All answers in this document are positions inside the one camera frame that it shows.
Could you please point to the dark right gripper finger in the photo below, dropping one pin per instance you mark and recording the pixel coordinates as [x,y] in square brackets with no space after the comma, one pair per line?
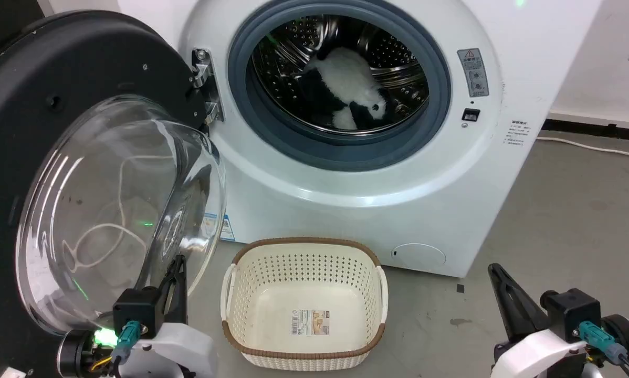
[530,315]
[509,310]

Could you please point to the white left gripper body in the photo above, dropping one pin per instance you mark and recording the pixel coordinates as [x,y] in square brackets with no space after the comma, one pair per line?
[183,346]

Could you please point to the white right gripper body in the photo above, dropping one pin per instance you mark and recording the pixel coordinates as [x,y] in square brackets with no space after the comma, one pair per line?
[540,352]

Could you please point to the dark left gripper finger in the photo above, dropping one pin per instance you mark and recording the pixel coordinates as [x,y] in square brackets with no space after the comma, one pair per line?
[182,294]
[168,294]

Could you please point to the black round washer door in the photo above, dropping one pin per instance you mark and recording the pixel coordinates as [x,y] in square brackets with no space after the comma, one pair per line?
[41,105]

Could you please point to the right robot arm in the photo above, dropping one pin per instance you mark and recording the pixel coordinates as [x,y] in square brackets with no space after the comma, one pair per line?
[627,336]

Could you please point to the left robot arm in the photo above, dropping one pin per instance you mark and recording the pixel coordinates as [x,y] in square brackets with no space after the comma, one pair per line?
[81,352]

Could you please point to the white front-load washing machine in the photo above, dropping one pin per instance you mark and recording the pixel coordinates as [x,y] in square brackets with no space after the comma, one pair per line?
[346,210]

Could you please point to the black door latch slot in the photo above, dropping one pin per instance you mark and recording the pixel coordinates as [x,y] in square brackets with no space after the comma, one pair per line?
[470,114]

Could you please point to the metal door hinge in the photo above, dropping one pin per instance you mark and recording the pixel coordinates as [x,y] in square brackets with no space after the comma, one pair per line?
[205,79]

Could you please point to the blue and white energy sticker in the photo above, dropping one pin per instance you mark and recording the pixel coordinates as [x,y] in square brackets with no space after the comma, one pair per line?
[225,228]

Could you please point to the round drain filter cover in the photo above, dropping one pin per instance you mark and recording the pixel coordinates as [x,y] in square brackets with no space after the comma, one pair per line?
[418,255]

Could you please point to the cream plastic laundry basket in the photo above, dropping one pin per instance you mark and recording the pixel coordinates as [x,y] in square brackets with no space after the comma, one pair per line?
[304,294]

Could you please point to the paper label sticker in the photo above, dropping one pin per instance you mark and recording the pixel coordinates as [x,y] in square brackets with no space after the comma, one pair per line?
[310,322]

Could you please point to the black printed text sticker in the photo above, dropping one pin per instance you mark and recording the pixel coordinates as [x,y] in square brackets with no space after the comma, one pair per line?
[518,134]

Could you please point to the black baseboard strip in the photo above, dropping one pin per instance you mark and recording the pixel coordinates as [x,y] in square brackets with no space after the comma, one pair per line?
[598,129]

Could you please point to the grey warning sticker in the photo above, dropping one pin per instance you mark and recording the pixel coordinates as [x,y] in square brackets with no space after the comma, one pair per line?
[473,72]

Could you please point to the stainless steel washer drum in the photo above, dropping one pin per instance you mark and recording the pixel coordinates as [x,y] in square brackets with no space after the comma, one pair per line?
[398,73]

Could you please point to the black and white panda plush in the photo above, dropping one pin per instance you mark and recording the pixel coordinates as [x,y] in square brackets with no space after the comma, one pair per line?
[346,79]

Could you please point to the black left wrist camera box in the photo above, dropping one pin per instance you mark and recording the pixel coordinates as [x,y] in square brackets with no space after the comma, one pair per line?
[136,310]

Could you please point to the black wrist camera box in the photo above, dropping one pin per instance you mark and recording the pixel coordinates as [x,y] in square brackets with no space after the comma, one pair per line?
[569,312]
[136,310]

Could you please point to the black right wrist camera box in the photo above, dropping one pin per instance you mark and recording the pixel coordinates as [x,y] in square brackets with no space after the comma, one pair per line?
[569,312]

